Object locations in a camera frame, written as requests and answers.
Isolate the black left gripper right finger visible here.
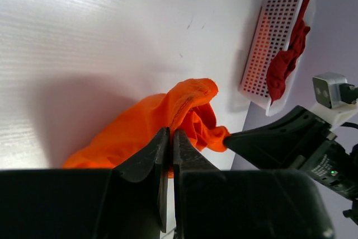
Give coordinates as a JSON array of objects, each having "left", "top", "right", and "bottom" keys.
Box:
[{"left": 173, "top": 130, "right": 335, "bottom": 238}]

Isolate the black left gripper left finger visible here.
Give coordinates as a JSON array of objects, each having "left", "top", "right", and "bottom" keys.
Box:
[{"left": 1, "top": 128, "right": 170, "bottom": 238}]

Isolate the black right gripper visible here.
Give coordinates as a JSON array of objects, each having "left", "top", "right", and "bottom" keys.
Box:
[{"left": 223, "top": 106, "right": 357, "bottom": 201}]

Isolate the orange t shirt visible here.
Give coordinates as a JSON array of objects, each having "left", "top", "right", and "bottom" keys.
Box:
[{"left": 63, "top": 78, "right": 229, "bottom": 168}]

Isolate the dark red t shirt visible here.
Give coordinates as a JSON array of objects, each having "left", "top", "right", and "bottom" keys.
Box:
[{"left": 266, "top": 0, "right": 310, "bottom": 105}]

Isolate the white plastic basket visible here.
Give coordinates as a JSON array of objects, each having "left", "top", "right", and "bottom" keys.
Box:
[{"left": 239, "top": 0, "right": 316, "bottom": 116}]

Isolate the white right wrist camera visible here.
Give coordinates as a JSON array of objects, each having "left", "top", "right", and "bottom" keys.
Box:
[{"left": 310, "top": 72, "right": 357, "bottom": 130}]

